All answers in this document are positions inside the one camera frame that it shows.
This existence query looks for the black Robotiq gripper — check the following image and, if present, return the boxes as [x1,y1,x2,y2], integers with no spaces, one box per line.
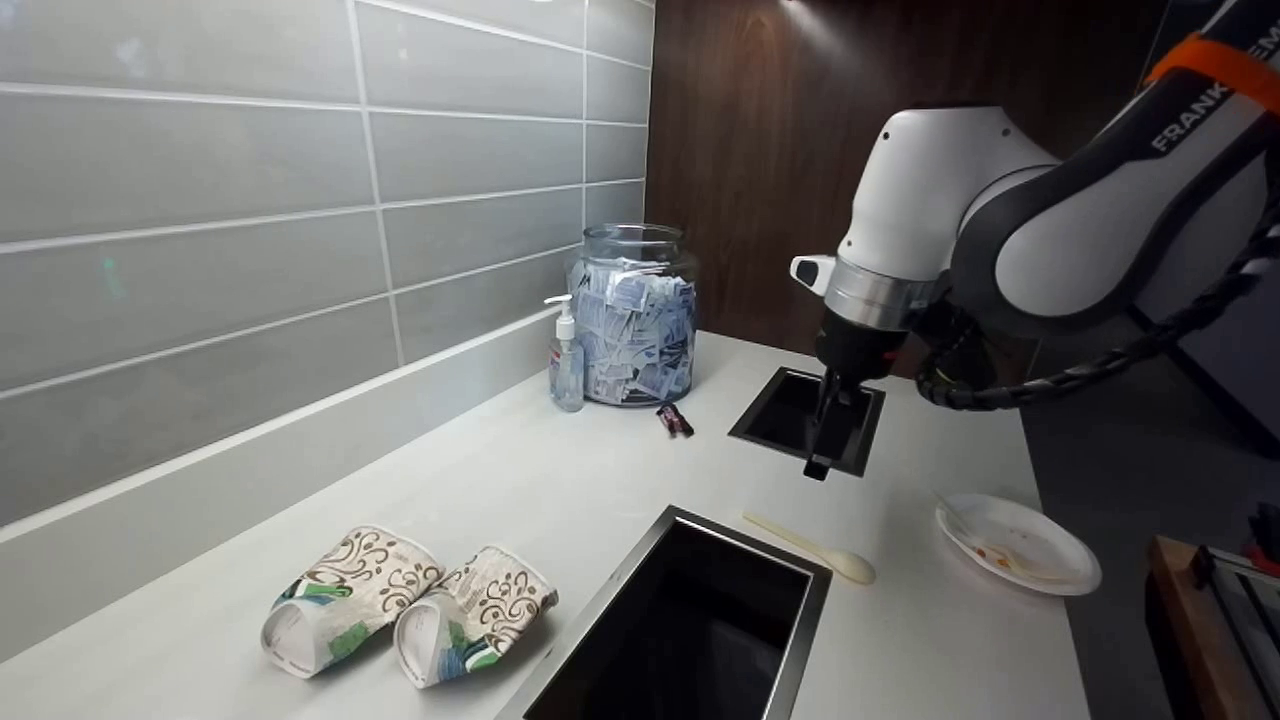
[801,317,911,485]

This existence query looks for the cream plastic spoon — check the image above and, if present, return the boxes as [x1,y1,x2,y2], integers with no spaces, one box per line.
[735,512,881,586]

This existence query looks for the small dark snack packet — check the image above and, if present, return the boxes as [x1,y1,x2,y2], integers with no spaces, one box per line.
[653,394,701,440]

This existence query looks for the white paper plate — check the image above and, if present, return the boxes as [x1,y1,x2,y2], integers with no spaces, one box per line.
[933,493,1109,599]

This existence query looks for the glass jar of blue packets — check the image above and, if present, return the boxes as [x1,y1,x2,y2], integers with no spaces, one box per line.
[569,218,701,407]

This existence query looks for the small clear pump bottle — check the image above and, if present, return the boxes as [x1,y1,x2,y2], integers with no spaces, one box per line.
[543,290,590,417]

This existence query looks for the right snack bag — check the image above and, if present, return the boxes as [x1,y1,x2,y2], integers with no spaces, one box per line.
[387,541,560,692]

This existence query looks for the wooden side table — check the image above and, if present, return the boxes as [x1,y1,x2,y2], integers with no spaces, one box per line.
[1148,533,1280,720]

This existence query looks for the patterned paper cup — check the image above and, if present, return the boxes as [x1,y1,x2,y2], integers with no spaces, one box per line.
[257,523,451,681]

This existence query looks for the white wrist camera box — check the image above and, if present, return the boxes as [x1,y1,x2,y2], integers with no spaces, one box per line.
[787,252,841,300]

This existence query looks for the black corrugated cable conduit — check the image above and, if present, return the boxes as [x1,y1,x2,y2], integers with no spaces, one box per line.
[911,225,1280,412]

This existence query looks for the metal frame on table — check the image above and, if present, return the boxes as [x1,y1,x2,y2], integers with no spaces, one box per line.
[1193,541,1280,682]

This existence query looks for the orange strap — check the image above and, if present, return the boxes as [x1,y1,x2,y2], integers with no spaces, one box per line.
[1142,32,1280,114]

